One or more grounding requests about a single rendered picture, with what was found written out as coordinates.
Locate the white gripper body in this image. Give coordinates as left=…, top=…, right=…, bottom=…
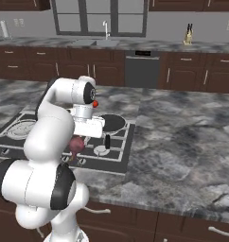
left=73, top=115, right=106, bottom=139

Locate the purple onion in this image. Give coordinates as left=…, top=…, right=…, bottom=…
left=68, top=135, right=87, bottom=163

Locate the black frying pan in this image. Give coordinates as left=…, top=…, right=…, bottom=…
left=98, top=113, right=127, bottom=150

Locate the black stove hob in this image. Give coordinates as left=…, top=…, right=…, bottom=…
left=0, top=105, right=137, bottom=175

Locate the grey dishwasher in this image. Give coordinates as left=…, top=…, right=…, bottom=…
left=123, top=49, right=162, bottom=90

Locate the brown base cupboard run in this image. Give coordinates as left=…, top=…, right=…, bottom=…
left=159, top=51, right=229, bottom=95
left=0, top=44, right=126, bottom=88

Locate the grey sink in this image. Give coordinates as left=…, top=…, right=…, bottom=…
left=68, top=38, right=121, bottom=48

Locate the silver tap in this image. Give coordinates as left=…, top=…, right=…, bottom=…
left=102, top=20, right=112, bottom=41

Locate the brown island drawer front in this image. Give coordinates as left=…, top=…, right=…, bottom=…
left=153, top=212, right=229, bottom=242
left=74, top=200, right=159, bottom=242

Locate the dark framed window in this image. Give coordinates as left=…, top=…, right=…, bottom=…
left=50, top=0, right=150, bottom=38

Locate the brown island cupboard door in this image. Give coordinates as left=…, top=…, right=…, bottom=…
left=0, top=192, right=54, bottom=242

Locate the white paper towel roll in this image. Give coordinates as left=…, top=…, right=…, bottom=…
left=0, top=19, right=10, bottom=40

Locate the tan knife block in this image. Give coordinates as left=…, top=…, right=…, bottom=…
left=183, top=23, right=195, bottom=46

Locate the silver drawer handle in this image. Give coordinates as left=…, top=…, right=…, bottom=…
left=82, top=206, right=112, bottom=216
left=207, top=225, right=229, bottom=237

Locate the silver cupboard handle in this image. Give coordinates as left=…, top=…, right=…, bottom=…
left=35, top=226, right=45, bottom=239

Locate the brown wall cupboard run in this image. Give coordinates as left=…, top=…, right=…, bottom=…
left=0, top=0, right=52, bottom=12
left=148, top=0, right=229, bottom=13

